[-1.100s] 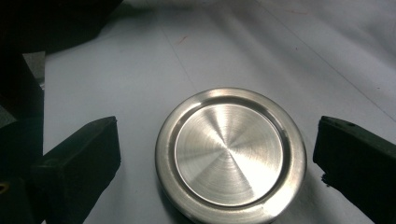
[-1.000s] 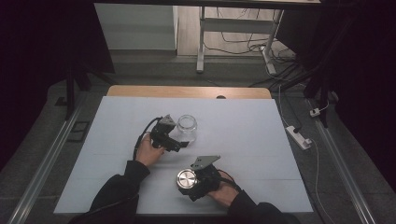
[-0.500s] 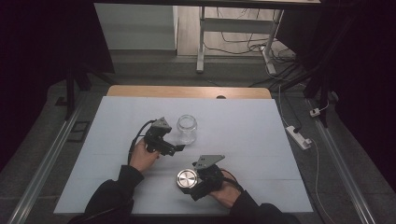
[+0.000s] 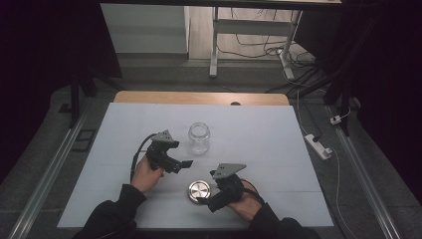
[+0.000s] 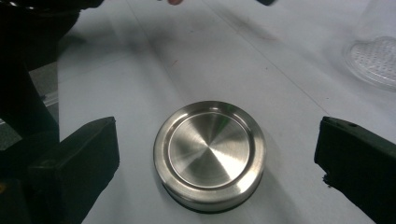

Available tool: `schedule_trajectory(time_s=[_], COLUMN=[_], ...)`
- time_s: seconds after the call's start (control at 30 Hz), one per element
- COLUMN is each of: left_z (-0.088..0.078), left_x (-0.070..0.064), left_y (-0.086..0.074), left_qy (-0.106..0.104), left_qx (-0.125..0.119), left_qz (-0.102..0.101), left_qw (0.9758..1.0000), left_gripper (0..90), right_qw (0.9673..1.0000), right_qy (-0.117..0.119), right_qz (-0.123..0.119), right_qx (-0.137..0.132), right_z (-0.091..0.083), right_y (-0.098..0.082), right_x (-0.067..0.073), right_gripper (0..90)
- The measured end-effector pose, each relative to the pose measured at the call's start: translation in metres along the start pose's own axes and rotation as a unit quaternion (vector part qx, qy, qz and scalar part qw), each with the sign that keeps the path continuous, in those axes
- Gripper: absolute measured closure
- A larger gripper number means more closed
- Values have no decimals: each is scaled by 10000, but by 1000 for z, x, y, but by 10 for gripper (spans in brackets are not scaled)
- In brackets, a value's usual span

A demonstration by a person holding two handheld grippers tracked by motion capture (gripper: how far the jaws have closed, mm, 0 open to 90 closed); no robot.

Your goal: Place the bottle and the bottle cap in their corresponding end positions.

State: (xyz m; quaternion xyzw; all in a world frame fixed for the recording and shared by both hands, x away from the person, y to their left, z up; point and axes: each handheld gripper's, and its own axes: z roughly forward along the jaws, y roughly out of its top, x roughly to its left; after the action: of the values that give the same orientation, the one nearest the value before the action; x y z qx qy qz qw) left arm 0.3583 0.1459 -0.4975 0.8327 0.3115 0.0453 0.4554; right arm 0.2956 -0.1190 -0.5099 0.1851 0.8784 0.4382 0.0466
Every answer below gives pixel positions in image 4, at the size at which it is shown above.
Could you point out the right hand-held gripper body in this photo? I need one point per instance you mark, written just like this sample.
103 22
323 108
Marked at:
229 191

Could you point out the pale blue table mat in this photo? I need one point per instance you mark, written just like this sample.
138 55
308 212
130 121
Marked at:
265 139

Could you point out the white panel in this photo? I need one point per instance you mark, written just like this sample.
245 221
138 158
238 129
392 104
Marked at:
146 30

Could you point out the clear glass jar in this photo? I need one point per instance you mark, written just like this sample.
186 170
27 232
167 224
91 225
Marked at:
199 139

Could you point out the black metal stand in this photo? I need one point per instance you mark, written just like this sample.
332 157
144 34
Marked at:
75 96
345 89

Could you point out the white power strip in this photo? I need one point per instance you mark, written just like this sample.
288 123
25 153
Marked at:
317 146

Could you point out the aluminium floor rail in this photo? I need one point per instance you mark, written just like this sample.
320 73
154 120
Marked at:
365 176
49 172

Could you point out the person's left hand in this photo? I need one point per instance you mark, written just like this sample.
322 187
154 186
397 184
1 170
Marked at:
146 177

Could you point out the small white adapter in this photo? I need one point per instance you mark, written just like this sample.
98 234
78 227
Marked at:
335 119

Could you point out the round silver metal lid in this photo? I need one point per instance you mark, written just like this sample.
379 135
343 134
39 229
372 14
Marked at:
198 191

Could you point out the person's right hand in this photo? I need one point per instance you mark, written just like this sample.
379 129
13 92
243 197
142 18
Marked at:
247 205

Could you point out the white metal desk frame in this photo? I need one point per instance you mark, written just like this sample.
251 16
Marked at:
252 27

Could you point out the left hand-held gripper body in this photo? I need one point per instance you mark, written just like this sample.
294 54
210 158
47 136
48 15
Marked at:
159 156

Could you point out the black rectangular floor frame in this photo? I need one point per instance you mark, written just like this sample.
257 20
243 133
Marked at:
75 146

